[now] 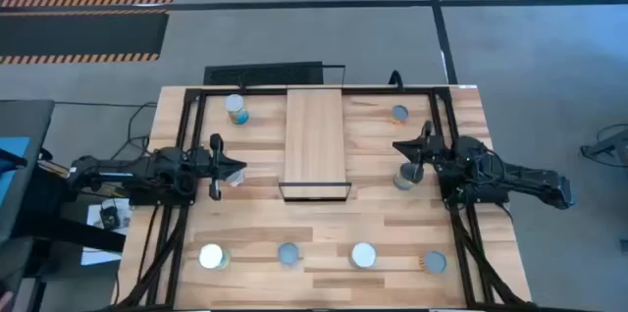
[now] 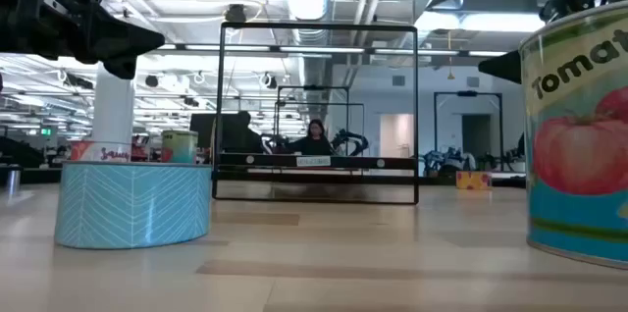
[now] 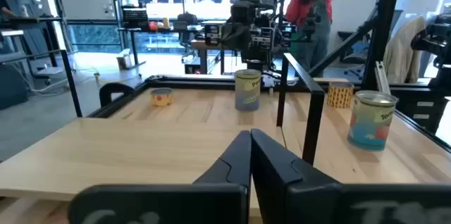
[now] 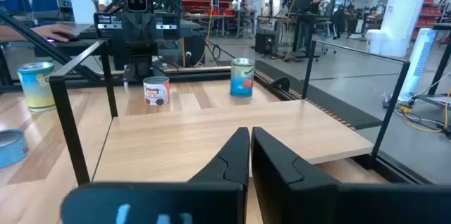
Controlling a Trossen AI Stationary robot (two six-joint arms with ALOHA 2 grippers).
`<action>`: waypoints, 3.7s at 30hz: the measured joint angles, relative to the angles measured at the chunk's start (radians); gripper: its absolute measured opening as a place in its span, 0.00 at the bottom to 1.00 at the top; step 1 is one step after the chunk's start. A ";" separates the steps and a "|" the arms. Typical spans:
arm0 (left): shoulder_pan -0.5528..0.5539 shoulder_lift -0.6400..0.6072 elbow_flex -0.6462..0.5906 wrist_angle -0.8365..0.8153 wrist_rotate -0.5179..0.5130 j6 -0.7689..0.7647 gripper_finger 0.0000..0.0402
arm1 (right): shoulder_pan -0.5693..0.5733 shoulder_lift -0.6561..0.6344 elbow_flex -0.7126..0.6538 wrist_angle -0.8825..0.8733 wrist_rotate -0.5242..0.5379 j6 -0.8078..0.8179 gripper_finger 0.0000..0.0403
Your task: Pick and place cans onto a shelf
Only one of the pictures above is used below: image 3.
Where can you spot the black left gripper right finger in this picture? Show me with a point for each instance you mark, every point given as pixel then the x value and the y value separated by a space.
pixel 271 167

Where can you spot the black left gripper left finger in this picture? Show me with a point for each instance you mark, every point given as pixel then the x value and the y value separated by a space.
pixel 236 160

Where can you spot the tall pea tin can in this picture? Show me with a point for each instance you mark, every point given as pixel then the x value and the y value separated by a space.
pixel 247 92

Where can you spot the yellow black patterned tin can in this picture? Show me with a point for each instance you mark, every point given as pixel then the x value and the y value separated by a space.
pixel 340 96

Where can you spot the short yellow red can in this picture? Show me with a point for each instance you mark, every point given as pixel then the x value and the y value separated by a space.
pixel 162 98

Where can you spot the large tomato tin can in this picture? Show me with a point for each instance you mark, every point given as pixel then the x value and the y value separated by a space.
pixel 370 125

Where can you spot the black background robot arm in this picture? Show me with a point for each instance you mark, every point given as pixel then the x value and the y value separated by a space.
pixel 435 41

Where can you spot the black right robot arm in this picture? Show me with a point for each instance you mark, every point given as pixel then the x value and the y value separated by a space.
pixel 262 9

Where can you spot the person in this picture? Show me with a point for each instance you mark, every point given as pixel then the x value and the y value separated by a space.
pixel 310 9

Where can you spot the wooden background desk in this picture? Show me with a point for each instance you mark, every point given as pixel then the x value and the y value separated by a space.
pixel 204 45

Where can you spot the black bag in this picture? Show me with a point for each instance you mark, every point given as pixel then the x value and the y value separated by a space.
pixel 187 18

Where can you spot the black standing desk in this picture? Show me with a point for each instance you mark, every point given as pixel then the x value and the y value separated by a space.
pixel 158 30

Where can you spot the red round object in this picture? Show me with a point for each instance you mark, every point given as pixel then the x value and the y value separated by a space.
pixel 153 26

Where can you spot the black mesh crate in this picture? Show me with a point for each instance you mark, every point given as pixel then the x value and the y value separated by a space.
pixel 135 18

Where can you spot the beige jacket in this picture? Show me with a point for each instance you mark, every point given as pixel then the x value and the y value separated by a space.
pixel 405 48

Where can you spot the white waste bin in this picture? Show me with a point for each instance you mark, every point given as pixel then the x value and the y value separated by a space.
pixel 124 60

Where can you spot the black drawer cabinet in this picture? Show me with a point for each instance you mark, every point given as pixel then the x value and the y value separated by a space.
pixel 419 111

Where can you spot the paper cup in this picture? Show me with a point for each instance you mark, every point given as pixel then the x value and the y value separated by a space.
pixel 97 79

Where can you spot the black shelving unit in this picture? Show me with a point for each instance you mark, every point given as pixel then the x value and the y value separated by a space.
pixel 21 2

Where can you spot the black aluminium rig frame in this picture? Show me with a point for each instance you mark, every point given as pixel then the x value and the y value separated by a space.
pixel 197 84

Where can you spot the wooden shelf with black frame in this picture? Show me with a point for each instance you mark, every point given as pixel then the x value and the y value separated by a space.
pixel 123 153

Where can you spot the silver metal bracket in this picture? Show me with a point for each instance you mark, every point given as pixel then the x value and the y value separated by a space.
pixel 382 77

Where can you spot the black arched bracket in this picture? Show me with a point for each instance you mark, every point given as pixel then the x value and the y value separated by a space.
pixel 116 86

